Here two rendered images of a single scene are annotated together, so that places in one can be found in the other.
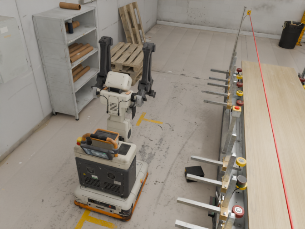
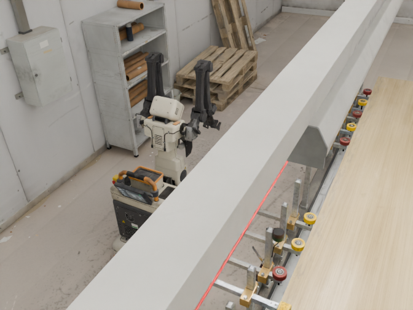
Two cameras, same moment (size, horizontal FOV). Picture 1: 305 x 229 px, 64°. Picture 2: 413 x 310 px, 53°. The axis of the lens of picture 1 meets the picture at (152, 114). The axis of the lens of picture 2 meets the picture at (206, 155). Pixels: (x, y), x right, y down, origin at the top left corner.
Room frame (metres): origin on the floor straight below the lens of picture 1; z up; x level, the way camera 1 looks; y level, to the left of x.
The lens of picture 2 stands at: (-0.52, -0.65, 2.73)
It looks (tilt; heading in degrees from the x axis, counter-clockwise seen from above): 34 degrees down; 15
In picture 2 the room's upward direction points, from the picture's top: 3 degrees counter-clockwise
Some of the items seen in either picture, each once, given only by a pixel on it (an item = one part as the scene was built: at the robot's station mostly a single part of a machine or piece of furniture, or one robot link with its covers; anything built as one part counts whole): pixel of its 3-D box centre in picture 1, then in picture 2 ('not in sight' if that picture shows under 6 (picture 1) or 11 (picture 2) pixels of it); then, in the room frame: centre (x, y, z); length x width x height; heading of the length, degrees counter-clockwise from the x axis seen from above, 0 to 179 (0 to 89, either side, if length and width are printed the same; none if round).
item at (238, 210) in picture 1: (236, 214); (279, 277); (1.02, -0.62, 0.85); 0.08 x 0.08 x 0.11
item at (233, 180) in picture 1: (226, 200); (268, 259); (1.08, -0.55, 0.92); 0.04 x 0.04 x 0.48; 76
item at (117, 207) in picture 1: (101, 203); not in sight; (1.49, 0.45, 0.23); 0.41 x 0.02 x 0.08; 76
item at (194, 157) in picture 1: (215, 162); (279, 218); (1.55, -0.58, 0.81); 0.43 x 0.03 x 0.04; 76
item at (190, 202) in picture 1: (207, 207); (246, 266); (1.07, -0.43, 0.84); 0.43 x 0.03 x 0.04; 76
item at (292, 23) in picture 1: (290, 34); not in sight; (7.60, -4.01, 0.36); 0.59 x 0.58 x 0.73; 166
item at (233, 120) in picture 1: (229, 134); (306, 182); (1.82, -0.73, 0.93); 0.05 x 0.05 x 0.45; 76
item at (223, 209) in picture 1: (224, 210); (266, 271); (1.06, -0.55, 0.85); 0.14 x 0.06 x 0.05; 166
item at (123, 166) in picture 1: (107, 160); (152, 207); (1.72, 0.41, 0.59); 0.55 x 0.34 x 0.83; 76
